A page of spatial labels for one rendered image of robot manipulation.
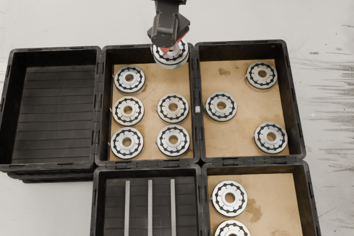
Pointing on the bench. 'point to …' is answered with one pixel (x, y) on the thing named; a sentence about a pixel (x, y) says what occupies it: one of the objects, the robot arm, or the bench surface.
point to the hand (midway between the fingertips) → (170, 46)
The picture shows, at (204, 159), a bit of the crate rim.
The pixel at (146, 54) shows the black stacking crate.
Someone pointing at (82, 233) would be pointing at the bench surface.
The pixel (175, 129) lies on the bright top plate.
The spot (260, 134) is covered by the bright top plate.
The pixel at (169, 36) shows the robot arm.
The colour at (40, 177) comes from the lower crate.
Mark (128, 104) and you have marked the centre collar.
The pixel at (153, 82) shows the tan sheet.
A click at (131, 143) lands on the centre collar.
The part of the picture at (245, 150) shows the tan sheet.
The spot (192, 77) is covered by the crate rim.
